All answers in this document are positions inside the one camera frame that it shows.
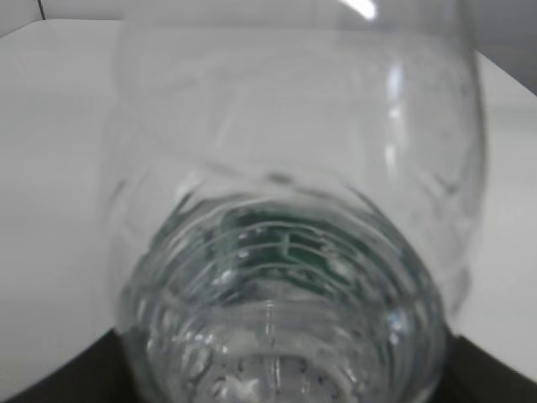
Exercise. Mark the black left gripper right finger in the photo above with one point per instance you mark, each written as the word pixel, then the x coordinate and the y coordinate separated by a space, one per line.
pixel 474 376

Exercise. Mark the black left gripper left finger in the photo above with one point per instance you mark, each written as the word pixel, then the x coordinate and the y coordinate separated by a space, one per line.
pixel 99 374

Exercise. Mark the clear Cestbon water bottle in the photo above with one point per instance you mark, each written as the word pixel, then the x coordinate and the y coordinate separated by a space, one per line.
pixel 291 192

